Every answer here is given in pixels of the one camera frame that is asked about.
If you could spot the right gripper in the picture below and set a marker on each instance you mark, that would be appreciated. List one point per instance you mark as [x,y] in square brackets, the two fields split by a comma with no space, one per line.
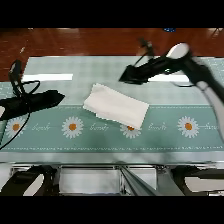
[134,75]

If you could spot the silver frame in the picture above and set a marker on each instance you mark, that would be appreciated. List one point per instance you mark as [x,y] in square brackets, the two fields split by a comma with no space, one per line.
[135,183]

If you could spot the white garment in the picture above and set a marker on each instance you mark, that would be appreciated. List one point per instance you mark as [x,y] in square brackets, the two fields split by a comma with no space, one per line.
[116,106]

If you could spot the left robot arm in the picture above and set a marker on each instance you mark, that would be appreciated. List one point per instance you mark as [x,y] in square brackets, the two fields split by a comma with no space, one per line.
[15,107]

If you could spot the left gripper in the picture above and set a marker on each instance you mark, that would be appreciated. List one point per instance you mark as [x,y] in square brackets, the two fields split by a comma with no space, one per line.
[50,98]

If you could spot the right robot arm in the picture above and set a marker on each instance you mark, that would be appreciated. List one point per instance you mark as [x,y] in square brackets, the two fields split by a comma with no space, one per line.
[200,74]

